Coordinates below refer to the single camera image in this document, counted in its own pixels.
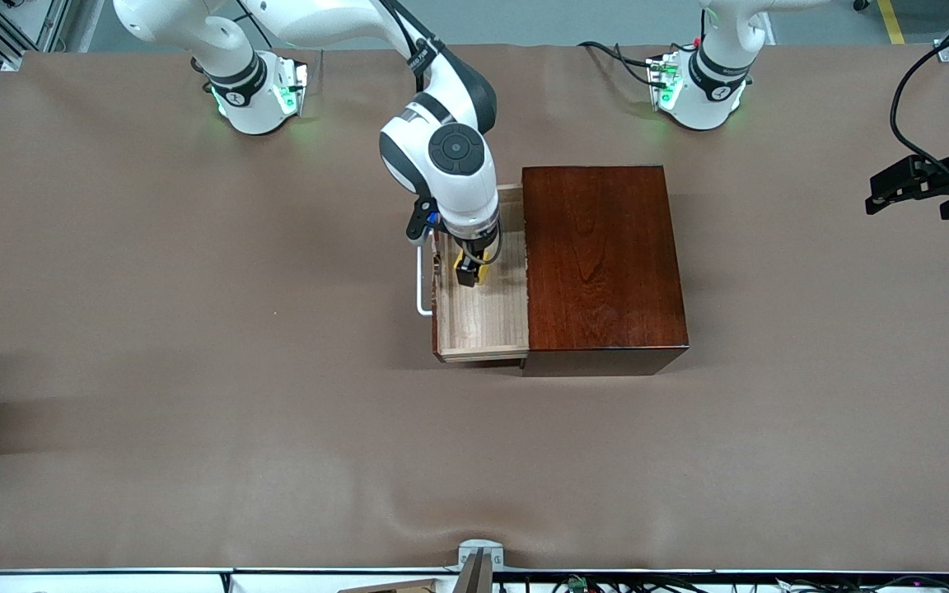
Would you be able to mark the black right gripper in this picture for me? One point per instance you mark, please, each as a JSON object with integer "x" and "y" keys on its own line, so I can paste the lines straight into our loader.
{"x": 474, "y": 248}

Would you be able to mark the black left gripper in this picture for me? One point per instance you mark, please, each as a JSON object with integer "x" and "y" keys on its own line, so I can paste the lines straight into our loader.
{"x": 929, "y": 178}

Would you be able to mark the yellow cube block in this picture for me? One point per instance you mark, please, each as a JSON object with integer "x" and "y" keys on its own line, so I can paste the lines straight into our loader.
{"x": 483, "y": 273}

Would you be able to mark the wooden drawer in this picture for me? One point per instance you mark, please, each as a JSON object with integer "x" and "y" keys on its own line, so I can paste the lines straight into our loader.
{"x": 483, "y": 321}

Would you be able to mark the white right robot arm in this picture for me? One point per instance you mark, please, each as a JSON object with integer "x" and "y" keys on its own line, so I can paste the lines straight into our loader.
{"x": 441, "y": 173}

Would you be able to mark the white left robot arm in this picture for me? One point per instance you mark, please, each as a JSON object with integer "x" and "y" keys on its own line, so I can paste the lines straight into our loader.
{"x": 713, "y": 82}

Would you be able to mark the dark red-brown wooden cabinet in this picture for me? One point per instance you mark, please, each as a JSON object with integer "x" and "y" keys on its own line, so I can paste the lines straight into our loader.
{"x": 606, "y": 280}

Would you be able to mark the yellow floor marking tape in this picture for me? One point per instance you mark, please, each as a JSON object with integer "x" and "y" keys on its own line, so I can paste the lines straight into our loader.
{"x": 892, "y": 21}

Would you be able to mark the large table cover cloth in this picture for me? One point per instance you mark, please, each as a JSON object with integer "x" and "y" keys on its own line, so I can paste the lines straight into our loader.
{"x": 277, "y": 453}

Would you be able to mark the brown cardboard piece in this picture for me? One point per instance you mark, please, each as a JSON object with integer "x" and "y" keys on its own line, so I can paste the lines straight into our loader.
{"x": 400, "y": 587}

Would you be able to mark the green terminal connector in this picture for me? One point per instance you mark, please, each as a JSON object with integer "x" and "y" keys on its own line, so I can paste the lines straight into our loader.
{"x": 577, "y": 583}

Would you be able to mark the grey metal mount bracket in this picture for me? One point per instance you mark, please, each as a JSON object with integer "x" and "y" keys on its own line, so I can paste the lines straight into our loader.
{"x": 480, "y": 550}

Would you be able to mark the white table edge rail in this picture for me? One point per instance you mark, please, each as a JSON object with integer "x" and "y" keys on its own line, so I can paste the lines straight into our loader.
{"x": 112, "y": 583}

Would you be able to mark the aluminium extrusion frame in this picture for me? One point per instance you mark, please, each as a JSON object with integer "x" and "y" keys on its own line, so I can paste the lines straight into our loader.
{"x": 5, "y": 41}

